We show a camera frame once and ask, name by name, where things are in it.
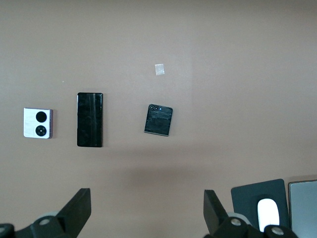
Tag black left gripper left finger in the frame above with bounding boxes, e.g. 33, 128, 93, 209
0, 187, 92, 238

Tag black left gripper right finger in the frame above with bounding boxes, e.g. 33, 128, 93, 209
203, 189, 301, 238

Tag black slab smartphone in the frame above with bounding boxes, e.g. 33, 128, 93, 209
76, 92, 104, 148

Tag white flip phone two circles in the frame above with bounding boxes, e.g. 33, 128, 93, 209
23, 107, 53, 139

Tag black flip phone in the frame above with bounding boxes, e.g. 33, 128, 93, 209
144, 103, 173, 137

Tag black mouse pad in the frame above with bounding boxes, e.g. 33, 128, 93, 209
230, 178, 291, 230

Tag white computer mouse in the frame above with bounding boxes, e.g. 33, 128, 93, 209
257, 198, 281, 232

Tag silver laptop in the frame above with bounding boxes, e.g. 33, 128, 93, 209
288, 179, 317, 238

